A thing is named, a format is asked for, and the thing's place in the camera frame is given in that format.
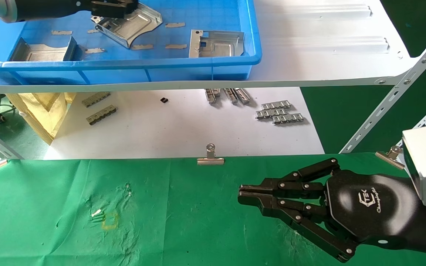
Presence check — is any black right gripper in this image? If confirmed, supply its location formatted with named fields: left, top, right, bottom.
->
left=238, top=158, right=426, bottom=263

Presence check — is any stamped metal plate curved cutout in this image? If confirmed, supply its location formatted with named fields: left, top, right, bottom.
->
left=91, top=3, right=163, bottom=49

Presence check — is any blue plastic bin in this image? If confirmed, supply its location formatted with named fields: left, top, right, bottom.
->
left=0, top=0, right=262, bottom=85

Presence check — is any stamped flat metal plate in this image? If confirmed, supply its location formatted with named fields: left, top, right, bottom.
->
left=189, top=30, right=245, bottom=58

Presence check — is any yellow woven bag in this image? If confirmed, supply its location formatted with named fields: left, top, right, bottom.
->
left=6, top=92, right=77, bottom=145

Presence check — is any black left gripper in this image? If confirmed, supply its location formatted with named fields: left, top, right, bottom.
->
left=15, top=0, right=138, bottom=22

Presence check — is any dark metal link strip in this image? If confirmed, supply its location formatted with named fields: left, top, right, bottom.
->
left=87, top=105, right=118, bottom=126
left=82, top=92, right=111, bottom=108

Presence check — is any white metal shelf rack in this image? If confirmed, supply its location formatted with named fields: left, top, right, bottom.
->
left=0, top=0, right=426, bottom=160

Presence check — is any metal bracket with raised sides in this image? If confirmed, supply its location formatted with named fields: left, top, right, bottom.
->
left=10, top=36, right=78, bottom=62

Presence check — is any silver metal link strip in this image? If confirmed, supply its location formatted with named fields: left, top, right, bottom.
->
left=256, top=109, right=287, bottom=120
left=223, top=88, right=238, bottom=104
left=261, top=100, right=292, bottom=110
left=234, top=88, right=251, bottom=105
left=272, top=113, right=305, bottom=125
left=205, top=88, right=221, bottom=105

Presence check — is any green table cloth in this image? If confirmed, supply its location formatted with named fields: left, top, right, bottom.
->
left=0, top=153, right=426, bottom=266

